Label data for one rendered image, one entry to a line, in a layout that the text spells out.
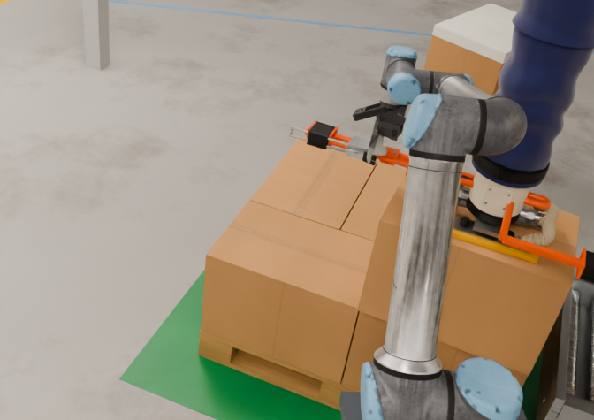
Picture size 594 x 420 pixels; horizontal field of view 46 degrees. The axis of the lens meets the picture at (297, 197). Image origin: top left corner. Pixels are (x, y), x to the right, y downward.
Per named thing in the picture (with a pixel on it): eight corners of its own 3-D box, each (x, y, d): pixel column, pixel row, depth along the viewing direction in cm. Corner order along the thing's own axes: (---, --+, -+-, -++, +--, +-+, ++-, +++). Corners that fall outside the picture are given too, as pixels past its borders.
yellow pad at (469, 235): (539, 247, 219) (544, 234, 216) (536, 264, 211) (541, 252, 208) (434, 213, 226) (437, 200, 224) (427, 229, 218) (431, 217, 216)
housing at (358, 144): (370, 152, 233) (373, 141, 230) (365, 161, 228) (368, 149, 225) (351, 146, 235) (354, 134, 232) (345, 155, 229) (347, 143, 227)
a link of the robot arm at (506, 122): (550, 110, 138) (469, 68, 202) (487, 103, 137) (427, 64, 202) (537, 167, 141) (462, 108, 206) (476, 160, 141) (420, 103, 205)
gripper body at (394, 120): (395, 143, 218) (404, 109, 211) (369, 135, 220) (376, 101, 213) (401, 133, 224) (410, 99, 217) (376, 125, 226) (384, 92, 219)
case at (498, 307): (542, 301, 259) (581, 216, 236) (529, 376, 227) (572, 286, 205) (388, 248, 273) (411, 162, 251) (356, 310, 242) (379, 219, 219)
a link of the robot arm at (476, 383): (512, 463, 153) (536, 412, 143) (435, 456, 152) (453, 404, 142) (498, 407, 165) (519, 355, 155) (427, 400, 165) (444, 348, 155)
